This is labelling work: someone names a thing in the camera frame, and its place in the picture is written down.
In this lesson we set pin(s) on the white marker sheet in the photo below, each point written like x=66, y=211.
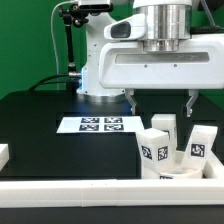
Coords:
x=106, y=124

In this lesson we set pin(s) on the white front fence bar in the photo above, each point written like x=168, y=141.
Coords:
x=94, y=193

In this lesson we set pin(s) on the white left fence bar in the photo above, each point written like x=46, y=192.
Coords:
x=4, y=155

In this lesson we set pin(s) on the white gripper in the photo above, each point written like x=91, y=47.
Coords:
x=198, y=63

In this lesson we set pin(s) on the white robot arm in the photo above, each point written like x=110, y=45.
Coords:
x=155, y=48

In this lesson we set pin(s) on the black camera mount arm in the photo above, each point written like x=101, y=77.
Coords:
x=72, y=17

